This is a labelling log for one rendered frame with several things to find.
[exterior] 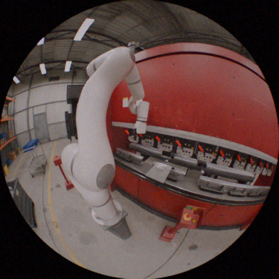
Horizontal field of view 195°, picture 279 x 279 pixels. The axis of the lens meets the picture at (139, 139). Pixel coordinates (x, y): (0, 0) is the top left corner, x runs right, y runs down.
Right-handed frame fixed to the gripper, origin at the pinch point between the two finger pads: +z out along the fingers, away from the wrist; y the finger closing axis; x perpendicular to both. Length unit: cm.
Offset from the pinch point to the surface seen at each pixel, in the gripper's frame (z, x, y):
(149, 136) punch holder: -0.6, -4.4, -18.6
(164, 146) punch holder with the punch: 5.5, 13.8, -22.9
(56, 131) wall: 109, -672, 216
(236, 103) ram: -47, 71, -29
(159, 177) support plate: 29.2, 24.4, -8.4
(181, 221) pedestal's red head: 52, 63, 0
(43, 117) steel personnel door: -1, -658, 329
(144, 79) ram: -60, -14, -8
